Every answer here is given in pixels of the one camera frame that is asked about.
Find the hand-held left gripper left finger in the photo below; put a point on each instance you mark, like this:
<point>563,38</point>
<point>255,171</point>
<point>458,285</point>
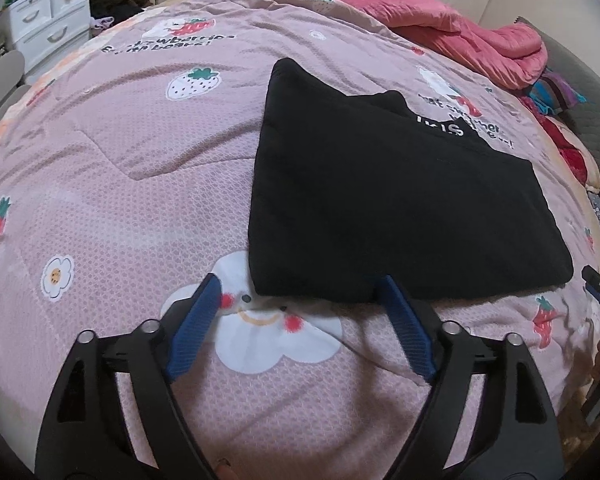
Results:
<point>195,330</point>

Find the grey padded headboard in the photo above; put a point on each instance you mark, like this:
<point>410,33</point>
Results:
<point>585,70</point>

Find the grey chair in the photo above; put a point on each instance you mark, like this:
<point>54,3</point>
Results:
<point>0,85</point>

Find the pink comforter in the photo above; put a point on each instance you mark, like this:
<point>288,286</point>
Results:
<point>455,25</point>

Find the red cloth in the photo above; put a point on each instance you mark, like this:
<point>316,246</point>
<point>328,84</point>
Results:
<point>572,150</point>

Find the pink strawberry print quilt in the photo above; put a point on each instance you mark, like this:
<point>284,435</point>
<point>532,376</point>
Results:
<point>130,170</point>

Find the white drawer cabinet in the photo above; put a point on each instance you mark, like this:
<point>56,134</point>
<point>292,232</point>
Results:
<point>45,20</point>

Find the black sweatshirt with orange cuffs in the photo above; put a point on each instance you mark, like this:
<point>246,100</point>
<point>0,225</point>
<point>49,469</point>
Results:
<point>380,200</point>

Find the striped colourful cloth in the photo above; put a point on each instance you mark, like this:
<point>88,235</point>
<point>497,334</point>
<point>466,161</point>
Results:
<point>555,92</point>

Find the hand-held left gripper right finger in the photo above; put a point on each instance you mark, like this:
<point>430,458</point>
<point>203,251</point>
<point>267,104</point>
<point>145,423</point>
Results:
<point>410,330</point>

